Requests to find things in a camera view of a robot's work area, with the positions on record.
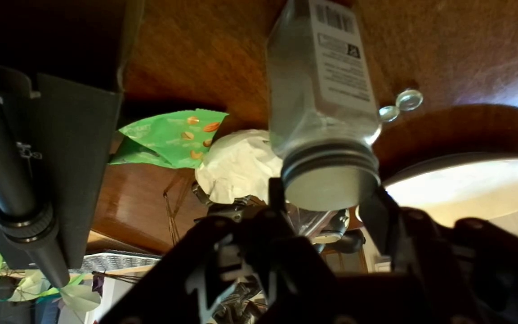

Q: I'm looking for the clear glass bottle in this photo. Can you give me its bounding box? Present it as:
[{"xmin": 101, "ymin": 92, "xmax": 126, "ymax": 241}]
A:
[{"xmin": 268, "ymin": 0, "xmax": 382, "ymax": 211}]

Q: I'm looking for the black tripod bag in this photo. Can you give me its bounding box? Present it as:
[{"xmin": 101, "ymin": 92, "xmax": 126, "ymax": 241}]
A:
[{"xmin": 0, "ymin": 0, "xmax": 146, "ymax": 268}]

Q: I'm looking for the black tripod pole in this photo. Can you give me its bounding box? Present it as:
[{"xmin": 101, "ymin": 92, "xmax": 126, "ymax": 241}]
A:
[{"xmin": 0, "ymin": 112, "xmax": 69, "ymax": 288}]

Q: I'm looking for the green patterned wrapper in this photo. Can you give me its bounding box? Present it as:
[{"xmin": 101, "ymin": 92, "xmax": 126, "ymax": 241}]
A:
[{"xmin": 110, "ymin": 108, "xmax": 227, "ymax": 169}]

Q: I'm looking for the white round plate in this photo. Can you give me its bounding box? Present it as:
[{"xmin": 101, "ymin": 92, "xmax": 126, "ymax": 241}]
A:
[{"xmin": 387, "ymin": 159, "xmax": 518, "ymax": 236}]

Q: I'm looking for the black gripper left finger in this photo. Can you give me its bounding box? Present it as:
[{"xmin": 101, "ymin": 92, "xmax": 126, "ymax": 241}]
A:
[{"xmin": 99, "ymin": 178, "xmax": 338, "ymax": 324}]

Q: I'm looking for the crumpled white napkin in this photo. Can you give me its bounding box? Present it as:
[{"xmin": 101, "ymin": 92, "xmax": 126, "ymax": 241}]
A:
[{"xmin": 195, "ymin": 130, "xmax": 283, "ymax": 204}]

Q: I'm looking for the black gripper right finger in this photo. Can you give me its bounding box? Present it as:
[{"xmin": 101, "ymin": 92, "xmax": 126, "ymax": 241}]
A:
[{"xmin": 356, "ymin": 187, "xmax": 518, "ymax": 324}]

